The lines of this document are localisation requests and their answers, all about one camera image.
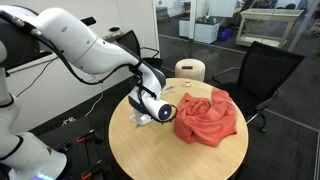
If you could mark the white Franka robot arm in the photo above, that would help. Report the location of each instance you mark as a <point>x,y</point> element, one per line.
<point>76,46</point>

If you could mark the white ceramic mug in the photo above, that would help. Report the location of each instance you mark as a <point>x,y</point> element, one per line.
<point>143,120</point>

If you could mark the small snack packet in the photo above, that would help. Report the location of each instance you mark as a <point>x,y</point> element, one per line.
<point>187,83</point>

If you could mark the black device on pouf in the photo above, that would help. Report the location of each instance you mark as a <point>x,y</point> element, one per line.
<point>187,67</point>

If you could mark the red-orange cloth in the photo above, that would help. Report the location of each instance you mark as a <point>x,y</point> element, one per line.
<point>206,116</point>

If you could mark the black office chair with armrests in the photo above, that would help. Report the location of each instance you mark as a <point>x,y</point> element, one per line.
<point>133,41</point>

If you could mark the white cabinet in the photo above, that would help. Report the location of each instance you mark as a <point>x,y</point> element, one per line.
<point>203,31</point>

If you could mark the blue bin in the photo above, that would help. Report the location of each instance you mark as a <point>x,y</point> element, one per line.
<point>225,34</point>

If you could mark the orange black clamp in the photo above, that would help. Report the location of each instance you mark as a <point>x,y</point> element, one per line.
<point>87,137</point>
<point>95,170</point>

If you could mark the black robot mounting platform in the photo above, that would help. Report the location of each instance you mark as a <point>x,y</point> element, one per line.
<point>71,133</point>

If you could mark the black mesh office chair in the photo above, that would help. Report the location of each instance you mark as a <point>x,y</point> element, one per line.
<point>266,73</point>

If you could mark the light wooden shelf unit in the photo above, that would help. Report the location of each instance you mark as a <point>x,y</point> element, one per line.
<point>266,15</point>

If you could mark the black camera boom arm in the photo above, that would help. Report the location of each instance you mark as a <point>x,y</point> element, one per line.
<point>30,60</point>

